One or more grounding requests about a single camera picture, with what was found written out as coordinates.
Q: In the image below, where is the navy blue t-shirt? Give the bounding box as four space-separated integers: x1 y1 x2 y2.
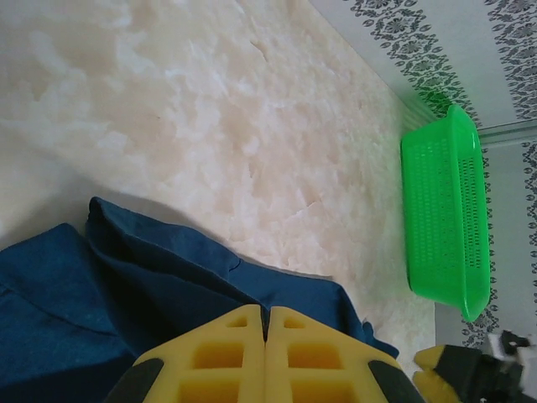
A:
0 196 399 403

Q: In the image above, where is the green plastic basket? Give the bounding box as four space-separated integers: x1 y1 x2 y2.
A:
400 103 492 323

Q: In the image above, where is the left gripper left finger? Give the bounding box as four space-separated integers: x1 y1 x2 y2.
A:
111 305 266 403

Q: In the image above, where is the aluminium frame post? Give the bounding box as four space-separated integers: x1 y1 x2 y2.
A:
477 121 537 148

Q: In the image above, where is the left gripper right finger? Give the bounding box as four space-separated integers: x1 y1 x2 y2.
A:
264 306 420 403

